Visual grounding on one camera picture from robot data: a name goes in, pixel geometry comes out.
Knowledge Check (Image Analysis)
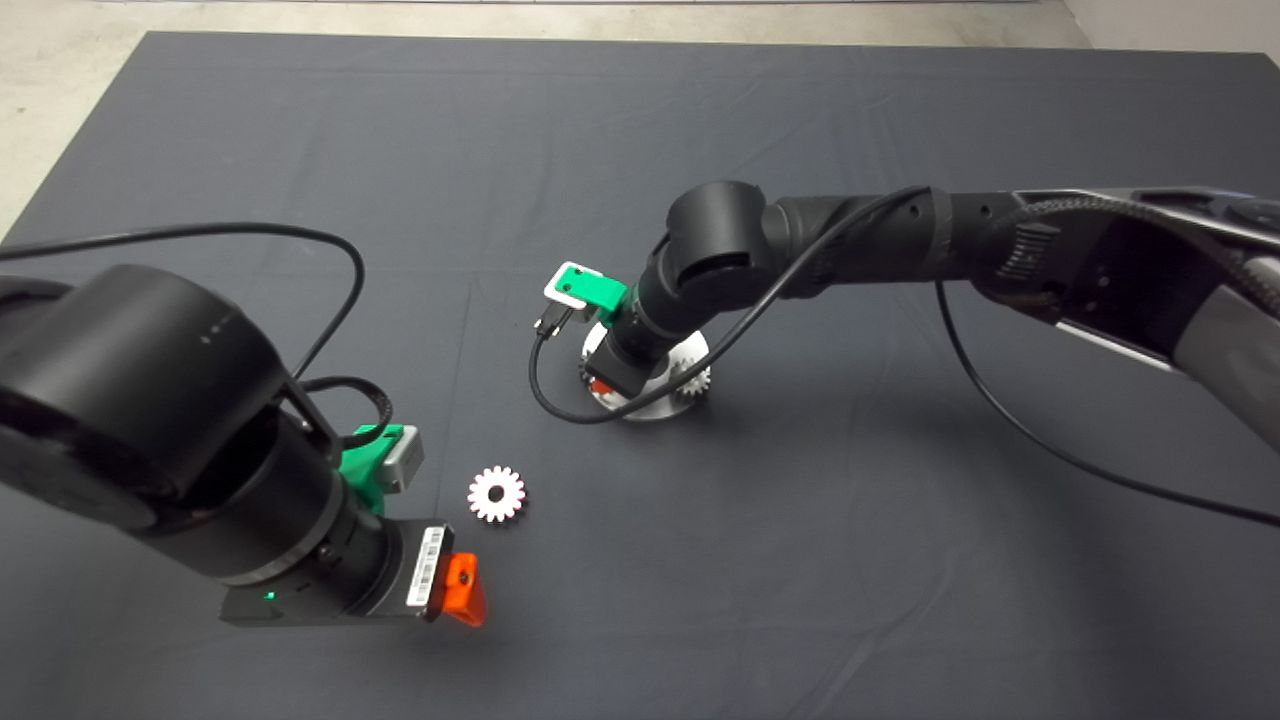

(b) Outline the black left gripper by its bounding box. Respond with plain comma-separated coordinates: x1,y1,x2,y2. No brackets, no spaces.
220,520,489,629

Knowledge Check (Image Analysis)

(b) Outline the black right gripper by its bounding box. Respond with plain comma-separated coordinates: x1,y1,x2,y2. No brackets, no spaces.
585,335,666,399

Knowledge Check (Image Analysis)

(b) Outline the larger steel gear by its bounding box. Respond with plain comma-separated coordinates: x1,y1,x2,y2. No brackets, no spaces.
466,465,527,524

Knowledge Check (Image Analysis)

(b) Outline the round metal plate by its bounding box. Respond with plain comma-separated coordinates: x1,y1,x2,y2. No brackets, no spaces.
582,322,710,421

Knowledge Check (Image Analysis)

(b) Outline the dark grey table cloth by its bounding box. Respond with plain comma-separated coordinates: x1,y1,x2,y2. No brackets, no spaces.
0,33,1280,720

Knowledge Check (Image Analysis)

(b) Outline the thin black right camera cable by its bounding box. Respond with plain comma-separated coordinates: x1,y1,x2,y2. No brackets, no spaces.
528,186,1280,528

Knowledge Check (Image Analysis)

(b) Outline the thin black camera cable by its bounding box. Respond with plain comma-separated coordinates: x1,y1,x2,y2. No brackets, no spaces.
0,222,396,446
528,186,1280,528

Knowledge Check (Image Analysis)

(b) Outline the green right camera mount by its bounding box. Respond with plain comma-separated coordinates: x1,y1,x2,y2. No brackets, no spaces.
556,263,629,326

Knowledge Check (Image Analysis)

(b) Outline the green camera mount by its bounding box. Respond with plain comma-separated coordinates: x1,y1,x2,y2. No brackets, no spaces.
342,424,409,516
556,263,629,326

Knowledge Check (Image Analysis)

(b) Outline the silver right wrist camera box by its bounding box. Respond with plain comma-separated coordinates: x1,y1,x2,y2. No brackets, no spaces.
543,260,606,323

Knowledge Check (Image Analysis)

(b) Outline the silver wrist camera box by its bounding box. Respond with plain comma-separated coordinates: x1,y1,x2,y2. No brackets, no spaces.
543,260,606,323
380,430,427,494

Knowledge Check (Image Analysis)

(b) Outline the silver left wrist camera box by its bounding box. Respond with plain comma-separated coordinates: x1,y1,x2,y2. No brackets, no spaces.
380,430,427,494

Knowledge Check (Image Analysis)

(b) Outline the green left camera mount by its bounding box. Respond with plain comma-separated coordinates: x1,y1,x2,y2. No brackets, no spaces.
342,424,409,516

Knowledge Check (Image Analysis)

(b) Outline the thin black left camera cable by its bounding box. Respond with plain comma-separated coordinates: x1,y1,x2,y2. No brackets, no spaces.
0,222,396,446

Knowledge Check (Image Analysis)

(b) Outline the black braided cable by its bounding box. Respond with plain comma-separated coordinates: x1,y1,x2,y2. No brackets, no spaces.
1000,195,1280,316

